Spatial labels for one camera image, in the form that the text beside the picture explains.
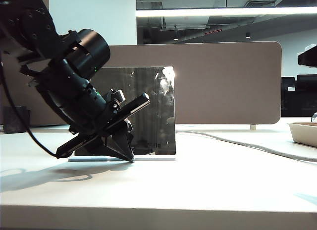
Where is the mirror with white base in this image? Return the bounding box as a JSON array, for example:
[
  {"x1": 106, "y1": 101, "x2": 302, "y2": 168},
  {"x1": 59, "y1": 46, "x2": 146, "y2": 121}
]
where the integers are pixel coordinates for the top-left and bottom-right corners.
[{"x1": 68, "y1": 65, "x2": 177, "y2": 162}]

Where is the long ceiling light strip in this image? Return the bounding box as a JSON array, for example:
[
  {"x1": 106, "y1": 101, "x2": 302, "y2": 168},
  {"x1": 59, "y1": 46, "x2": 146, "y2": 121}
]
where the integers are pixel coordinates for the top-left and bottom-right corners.
[{"x1": 136, "y1": 6, "x2": 317, "y2": 18}]

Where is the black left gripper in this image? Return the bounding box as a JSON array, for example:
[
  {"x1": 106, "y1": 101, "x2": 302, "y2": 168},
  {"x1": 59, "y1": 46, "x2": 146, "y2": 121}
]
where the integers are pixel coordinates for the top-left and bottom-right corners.
[{"x1": 56, "y1": 92, "x2": 151, "y2": 163}]

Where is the brown desk divider panel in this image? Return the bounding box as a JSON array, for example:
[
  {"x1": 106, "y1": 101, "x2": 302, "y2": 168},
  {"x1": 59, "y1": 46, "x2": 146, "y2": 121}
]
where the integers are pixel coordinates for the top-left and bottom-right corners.
[{"x1": 0, "y1": 41, "x2": 283, "y2": 126}]

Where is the beige tray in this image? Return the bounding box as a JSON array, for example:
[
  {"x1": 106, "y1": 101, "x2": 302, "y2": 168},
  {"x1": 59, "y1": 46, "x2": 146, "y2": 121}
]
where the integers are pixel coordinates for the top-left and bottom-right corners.
[{"x1": 287, "y1": 121, "x2": 317, "y2": 148}]

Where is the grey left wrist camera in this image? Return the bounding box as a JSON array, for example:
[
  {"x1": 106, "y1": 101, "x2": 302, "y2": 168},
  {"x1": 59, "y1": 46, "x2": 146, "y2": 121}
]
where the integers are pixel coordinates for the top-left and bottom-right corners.
[{"x1": 108, "y1": 89, "x2": 126, "y2": 105}]

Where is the black cylindrical cup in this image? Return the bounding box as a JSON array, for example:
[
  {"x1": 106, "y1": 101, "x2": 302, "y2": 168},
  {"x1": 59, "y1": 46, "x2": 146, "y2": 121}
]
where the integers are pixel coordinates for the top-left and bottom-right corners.
[{"x1": 3, "y1": 106, "x2": 31, "y2": 134}]

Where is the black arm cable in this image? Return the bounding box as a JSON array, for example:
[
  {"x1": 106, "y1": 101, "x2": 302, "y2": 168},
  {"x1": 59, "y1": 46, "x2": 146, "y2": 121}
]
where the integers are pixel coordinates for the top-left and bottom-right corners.
[{"x1": 0, "y1": 51, "x2": 60, "y2": 159}]

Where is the grey cable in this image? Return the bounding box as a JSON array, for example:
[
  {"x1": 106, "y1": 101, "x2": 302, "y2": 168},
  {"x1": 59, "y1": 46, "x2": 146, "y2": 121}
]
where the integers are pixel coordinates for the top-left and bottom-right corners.
[{"x1": 175, "y1": 130, "x2": 317, "y2": 163}]

